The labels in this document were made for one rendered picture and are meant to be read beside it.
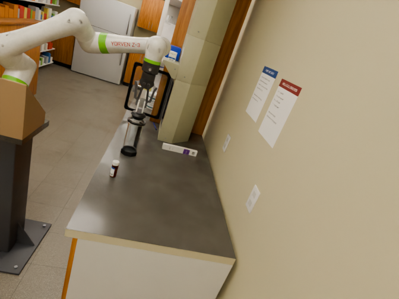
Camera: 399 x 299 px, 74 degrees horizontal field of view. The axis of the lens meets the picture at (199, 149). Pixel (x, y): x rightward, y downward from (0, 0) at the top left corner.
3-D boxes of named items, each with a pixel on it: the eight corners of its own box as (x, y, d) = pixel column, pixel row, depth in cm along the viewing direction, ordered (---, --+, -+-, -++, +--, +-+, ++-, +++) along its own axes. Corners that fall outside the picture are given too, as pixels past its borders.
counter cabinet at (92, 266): (172, 182, 334) (195, 117, 300) (174, 377, 149) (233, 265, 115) (119, 169, 319) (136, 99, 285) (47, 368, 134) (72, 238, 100)
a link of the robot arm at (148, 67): (160, 63, 150) (144, 58, 148) (160, 66, 140) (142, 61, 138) (157, 74, 153) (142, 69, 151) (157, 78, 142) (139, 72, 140)
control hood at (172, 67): (174, 72, 210) (178, 59, 206) (175, 79, 181) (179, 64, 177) (160, 67, 207) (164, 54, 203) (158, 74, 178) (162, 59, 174)
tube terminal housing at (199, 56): (186, 133, 233) (217, 44, 204) (189, 148, 204) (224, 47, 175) (159, 125, 227) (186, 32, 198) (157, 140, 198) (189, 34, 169)
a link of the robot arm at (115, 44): (106, 54, 152) (104, 32, 148) (114, 53, 163) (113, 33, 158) (168, 57, 150) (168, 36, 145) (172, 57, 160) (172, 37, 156)
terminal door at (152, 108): (158, 120, 224) (171, 73, 209) (123, 108, 220) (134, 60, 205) (158, 119, 225) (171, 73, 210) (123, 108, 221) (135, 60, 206)
